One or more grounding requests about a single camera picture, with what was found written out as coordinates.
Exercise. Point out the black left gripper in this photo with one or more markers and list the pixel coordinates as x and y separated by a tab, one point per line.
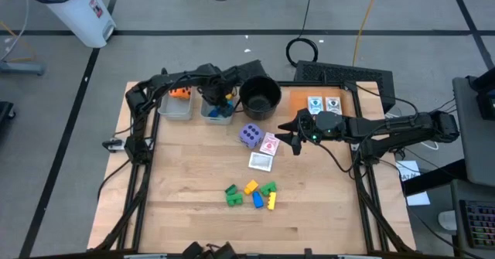
214	86

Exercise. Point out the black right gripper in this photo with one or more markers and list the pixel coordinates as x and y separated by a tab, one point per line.
325	125

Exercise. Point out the light blue toy block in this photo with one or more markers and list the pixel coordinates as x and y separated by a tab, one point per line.
228	111

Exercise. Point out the small yellow toy brick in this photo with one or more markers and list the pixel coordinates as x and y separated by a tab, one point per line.
229	96

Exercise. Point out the dark blue toy brick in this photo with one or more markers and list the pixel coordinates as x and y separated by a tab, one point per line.
214	113

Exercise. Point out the red playing card box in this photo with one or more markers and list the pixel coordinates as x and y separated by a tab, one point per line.
270	144

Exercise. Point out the blue playing card box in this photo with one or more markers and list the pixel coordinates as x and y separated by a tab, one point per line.
315	105

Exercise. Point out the purple foam die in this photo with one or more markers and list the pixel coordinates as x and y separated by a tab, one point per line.
251	135

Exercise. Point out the orange foam die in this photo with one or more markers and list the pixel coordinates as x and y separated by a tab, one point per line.
179	93

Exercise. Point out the medium green toy brick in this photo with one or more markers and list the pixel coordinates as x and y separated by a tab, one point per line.
268	188

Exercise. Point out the yellow round-stud toy brick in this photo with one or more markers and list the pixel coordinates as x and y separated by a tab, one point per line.
251	186

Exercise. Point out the long yellow toy brick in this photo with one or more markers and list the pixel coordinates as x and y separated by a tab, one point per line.
272	200

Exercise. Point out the small green toy brick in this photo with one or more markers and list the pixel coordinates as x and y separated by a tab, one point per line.
231	189

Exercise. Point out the large green toy brick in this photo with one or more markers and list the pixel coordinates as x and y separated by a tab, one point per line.
234	200

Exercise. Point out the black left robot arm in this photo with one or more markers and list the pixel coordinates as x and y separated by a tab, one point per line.
135	96

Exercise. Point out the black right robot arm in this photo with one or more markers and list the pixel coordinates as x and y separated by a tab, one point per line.
386	125

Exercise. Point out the grey plastic bin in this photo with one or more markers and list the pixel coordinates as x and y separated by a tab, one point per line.
176	112
216	120

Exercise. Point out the orange translucent tray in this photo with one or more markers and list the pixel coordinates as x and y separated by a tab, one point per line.
299	100

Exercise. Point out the black bucket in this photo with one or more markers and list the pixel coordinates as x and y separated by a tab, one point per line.
260	96

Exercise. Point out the black triangular plate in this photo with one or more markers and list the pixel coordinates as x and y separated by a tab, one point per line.
251	70

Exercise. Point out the blue hollow toy brick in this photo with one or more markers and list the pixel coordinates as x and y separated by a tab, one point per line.
258	200

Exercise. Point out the black perforated panel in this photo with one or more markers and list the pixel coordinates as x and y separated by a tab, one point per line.
348	77

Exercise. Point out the white paper sheet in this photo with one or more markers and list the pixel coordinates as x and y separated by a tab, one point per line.
410	171
418	199

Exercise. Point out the black jointed device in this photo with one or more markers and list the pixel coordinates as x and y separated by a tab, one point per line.
209	251

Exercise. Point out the dark grey keyboard desk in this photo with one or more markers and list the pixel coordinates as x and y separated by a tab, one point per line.
455	191

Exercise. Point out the white trash bin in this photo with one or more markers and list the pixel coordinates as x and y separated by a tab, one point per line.
77	7

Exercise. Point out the white computer mouse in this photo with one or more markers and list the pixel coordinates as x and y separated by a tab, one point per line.
447	220

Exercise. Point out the black device on desk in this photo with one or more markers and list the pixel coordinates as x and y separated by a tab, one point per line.
485	96

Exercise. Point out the grey floor stand base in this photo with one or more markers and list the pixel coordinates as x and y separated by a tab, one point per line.
19	67

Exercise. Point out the backlit keyboard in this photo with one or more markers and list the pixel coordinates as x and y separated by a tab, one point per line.
479	224

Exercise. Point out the black floor object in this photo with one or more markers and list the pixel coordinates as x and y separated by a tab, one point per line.
5	110

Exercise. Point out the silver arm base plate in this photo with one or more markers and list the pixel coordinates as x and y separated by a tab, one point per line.
112	146

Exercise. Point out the black aluminium table frame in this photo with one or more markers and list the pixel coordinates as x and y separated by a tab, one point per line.
251	256

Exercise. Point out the silver frame rail bracket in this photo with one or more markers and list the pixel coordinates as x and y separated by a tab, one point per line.
359	256
145	256

